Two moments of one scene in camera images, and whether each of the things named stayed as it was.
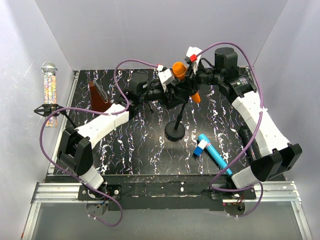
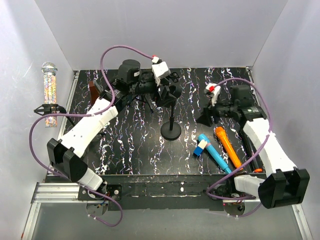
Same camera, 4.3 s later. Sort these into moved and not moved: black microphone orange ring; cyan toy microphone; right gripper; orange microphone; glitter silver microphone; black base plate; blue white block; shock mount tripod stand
Moved: right gripper; orange microphone
Not moved: glitter silver microphone; black microphone orange ring; blue white block; shock mount tripod stand; black base plate; cyan toy microphone
